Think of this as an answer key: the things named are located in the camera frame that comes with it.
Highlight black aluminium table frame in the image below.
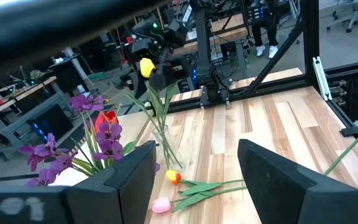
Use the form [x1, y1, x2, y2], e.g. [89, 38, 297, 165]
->
[116, 0, 358, 166]

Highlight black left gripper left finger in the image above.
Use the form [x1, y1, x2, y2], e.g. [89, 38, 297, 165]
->
[0, 140, 157, 224]

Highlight wooden-top workbench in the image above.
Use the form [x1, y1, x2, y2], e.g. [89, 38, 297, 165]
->
[0, 76, 74, 156]

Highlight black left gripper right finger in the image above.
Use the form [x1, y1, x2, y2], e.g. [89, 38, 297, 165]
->
[237, 139, 358, 224]

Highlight silver frame bracket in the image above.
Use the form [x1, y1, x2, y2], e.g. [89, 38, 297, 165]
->
[311, 55, 329, 101]

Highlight grey office chair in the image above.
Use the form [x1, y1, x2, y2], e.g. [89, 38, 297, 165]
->
[326, 0, 358, 34]

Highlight green potted plant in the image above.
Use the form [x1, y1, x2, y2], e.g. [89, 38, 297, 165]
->
[29, 68, 46, 82]

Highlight black connector box white labels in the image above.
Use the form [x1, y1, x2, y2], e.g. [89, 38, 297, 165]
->
[325, 73, 358, 122]

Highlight purple artificial flower bunch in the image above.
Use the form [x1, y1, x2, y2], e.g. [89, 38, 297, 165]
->
[19, 93, 161, 187]

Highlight clear glass vase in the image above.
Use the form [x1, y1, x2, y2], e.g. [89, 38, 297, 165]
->
[151, 124, 186, 174]

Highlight person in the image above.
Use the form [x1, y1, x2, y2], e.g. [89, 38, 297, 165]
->
[250, 0, 281, 60]

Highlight wooden background table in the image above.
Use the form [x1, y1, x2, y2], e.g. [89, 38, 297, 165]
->
[170, 14, 250, 58]

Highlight yellow and red artificial tulip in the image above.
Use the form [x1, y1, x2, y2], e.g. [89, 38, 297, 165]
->
[165, 169, 247, 196]

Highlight orange artificial tulip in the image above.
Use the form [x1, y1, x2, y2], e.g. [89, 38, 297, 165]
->
[323, 136, 358, 177]

